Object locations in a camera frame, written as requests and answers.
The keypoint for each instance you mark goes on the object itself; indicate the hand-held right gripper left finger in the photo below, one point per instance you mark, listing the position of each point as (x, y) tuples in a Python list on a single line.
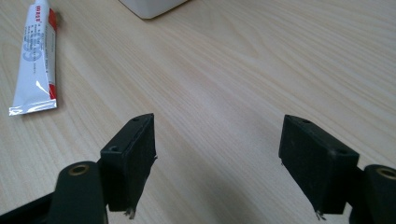
[(130, 161)]

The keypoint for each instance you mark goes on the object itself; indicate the white utensil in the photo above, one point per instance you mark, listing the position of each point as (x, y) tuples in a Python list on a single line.
[(35, 68)]

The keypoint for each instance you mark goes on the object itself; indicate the white plastic bin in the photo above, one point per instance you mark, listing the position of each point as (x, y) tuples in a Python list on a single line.
[(152, 7)]

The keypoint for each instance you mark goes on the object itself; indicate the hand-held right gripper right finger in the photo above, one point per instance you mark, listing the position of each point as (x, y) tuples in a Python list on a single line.
[(314, 161)]

